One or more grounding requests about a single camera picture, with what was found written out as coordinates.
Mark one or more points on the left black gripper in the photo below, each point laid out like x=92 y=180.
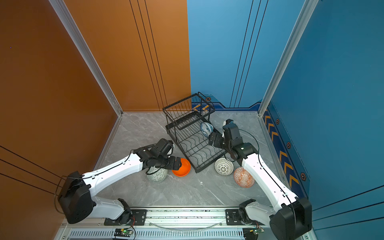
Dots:
x=173 y=165

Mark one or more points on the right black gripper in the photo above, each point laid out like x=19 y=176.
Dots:
x=218 y=137

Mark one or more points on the pale green patterned bowl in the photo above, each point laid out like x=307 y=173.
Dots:
x=157 y=175

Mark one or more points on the blue floral white bowl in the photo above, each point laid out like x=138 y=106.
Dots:
x=206 y=129

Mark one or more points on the orange plastic bowl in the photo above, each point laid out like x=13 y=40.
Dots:
x=184 y=169

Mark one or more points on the black wire dish rack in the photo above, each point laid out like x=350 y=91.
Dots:
x=184 y=119

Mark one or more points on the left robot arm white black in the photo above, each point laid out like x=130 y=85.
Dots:
x=78 y=198

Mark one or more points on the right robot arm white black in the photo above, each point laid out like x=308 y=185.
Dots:
x=289 y=217

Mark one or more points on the white black lattice bowl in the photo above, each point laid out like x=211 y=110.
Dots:
x=224 y=167

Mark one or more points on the red white patterned bowl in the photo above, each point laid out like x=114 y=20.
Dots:
x=243 y=178

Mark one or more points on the green circuit board left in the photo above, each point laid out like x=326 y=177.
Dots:
x=124 y=234

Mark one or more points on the circuit board right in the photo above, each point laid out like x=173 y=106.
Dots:
x=252 y=233

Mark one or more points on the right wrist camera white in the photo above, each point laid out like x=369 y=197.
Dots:
x=228 y=121

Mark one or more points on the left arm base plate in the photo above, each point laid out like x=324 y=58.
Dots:
x=136 y=217

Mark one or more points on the aluminium front rail frame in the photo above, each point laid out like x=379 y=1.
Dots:
x=166 y=223

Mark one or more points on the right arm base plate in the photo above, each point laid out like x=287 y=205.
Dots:
x=236 y=217

